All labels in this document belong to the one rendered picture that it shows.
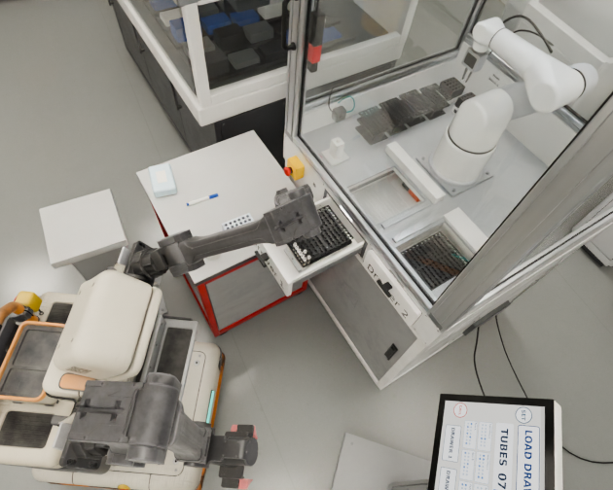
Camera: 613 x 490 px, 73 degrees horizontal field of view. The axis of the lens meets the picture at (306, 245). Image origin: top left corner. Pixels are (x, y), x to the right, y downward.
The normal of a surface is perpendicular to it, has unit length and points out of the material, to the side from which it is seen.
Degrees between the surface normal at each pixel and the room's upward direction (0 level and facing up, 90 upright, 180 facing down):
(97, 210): 0
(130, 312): 43
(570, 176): 90
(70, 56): 0
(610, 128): 90
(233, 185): 0
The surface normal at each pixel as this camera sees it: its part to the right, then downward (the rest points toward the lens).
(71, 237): 0.07, -0.52
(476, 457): -0.68, -0.55
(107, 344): 0.73, -0.31
